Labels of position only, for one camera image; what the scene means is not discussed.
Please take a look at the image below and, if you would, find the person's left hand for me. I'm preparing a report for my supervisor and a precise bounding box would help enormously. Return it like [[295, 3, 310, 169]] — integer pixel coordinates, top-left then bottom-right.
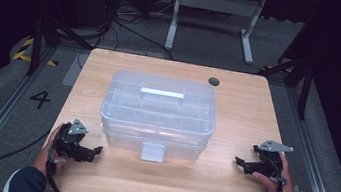
[[30, 119, 81, 181]]

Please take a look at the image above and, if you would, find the black round table grommet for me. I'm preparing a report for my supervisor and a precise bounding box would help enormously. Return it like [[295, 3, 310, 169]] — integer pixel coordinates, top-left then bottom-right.
[[207, 76, 221, 88]]

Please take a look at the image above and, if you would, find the clear plastic storage box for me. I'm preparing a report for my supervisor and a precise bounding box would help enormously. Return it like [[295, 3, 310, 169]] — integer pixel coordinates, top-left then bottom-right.
[[93, 67, 223, 171]]

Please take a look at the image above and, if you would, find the black tripod stand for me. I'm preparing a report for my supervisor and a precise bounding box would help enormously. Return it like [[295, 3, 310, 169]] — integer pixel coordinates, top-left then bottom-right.
[[252, 50, 317, 122], [25, 12, 100, 86]]

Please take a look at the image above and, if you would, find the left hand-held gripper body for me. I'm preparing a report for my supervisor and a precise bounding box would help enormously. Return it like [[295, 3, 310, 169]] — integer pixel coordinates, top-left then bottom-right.
[[47, 115, 99, 168]]

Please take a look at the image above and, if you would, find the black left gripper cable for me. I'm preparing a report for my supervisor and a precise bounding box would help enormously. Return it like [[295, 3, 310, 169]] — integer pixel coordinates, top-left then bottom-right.
[[41, 158, 73, 192]]

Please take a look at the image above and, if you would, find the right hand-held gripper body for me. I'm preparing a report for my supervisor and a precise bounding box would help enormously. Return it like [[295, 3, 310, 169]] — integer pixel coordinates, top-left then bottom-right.
[[247, 137, 296, 187]]

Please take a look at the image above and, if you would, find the bundle of black floor cables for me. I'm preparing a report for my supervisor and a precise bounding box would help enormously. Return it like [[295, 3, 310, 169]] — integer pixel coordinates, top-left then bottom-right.
[[95, 0, 183, 61]]

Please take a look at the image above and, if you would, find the grey metal desk frame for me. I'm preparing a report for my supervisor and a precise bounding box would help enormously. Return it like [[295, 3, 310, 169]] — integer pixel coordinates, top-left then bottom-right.
[[162, 0, 268, 67]]

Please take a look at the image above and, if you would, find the yellow black floor tape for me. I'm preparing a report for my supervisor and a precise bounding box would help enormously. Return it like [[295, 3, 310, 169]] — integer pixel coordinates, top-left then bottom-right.
[[11, 35, 63, 68]]

